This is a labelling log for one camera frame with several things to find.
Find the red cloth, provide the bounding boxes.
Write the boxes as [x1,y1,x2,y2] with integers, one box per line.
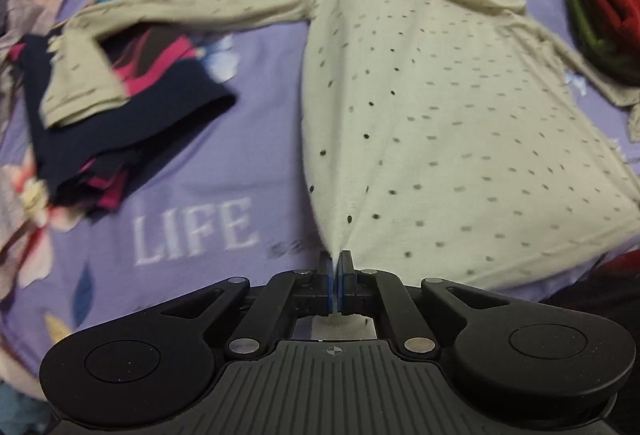
[576,0,640,46]

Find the green cloth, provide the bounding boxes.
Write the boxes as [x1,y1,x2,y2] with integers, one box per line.
[565,0,640,86]

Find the dark cloth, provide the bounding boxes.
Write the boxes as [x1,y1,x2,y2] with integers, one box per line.
[542,251,640,331]

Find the beige dotted sweater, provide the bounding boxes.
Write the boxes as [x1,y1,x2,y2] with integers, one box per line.
[40,0,640,340]

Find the purple floral bed sheet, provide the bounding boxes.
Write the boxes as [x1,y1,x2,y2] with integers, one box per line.
[0,0,640,398]

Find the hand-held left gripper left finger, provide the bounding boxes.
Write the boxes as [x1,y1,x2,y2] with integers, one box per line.
[160,252,334,360]

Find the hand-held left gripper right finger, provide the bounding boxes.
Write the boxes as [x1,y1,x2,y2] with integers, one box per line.
[337,250,507,362]

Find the navy and pink folded clothes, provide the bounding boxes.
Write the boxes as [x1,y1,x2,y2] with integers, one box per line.
[10,27,237,216]

